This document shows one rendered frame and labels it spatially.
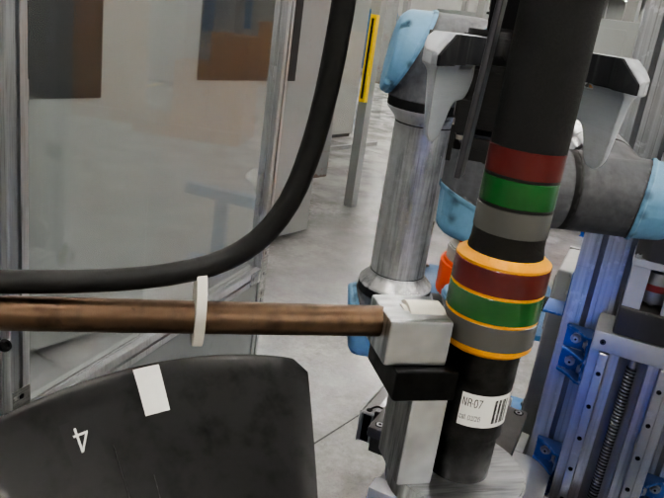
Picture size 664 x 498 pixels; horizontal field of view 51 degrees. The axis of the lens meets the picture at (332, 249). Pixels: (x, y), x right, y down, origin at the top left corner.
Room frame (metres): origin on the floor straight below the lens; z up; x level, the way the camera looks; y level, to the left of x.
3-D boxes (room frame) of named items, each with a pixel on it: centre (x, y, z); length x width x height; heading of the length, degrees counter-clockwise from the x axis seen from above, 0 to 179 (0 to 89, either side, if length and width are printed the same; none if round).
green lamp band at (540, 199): (0.31, -0.08, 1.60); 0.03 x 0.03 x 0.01
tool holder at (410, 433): (0.30, -0.07, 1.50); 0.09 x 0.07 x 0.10; 106
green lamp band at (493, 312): (0.31, -0.08, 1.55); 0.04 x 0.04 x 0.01
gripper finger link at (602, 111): (0.38, -0.13, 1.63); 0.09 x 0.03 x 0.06; 13
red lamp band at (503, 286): (0.31, -0.08, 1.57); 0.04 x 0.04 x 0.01
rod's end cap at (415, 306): (0.30, -0.04, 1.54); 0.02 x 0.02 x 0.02; 16
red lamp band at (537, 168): (0.31, -0.08, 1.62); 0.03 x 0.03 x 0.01
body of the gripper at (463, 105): (0.49, -0.11, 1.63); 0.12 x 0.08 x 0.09; 171
